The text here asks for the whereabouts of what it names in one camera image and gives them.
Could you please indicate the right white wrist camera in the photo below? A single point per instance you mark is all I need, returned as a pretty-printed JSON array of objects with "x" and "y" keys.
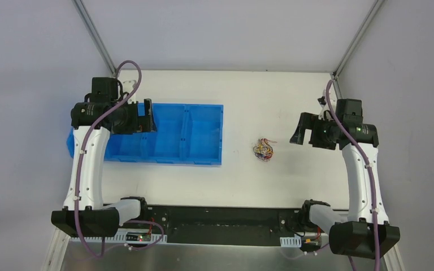
[{"x": 323, "y": 104}]

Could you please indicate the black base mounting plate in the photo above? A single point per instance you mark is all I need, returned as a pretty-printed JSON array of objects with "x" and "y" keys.
[{"x": 227, "y": 225}]

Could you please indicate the blue compartment bin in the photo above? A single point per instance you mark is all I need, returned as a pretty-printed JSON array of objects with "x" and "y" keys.
[{"x": 186, "y": 134}]

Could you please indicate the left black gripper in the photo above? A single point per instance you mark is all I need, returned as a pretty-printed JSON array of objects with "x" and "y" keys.
[{"x": 143, "y": 117}]

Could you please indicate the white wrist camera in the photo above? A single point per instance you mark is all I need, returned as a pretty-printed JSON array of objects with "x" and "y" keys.
[
  {"x": 128, "y": 86},
  {"x": 323, "y": 104}
]

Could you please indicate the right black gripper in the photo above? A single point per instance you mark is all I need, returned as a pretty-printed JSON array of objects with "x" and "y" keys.
[{"x": 312, "y": 131}]

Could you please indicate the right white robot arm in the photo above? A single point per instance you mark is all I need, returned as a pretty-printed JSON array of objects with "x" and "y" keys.
[{"x": 366, "y": 231}]

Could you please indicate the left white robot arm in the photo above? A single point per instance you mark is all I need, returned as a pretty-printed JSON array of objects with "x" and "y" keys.
[{"x": 104, "y": 112}]

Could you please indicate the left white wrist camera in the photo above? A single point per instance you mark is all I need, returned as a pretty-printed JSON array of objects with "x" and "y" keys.
[{"x": 128, "y": 86}]

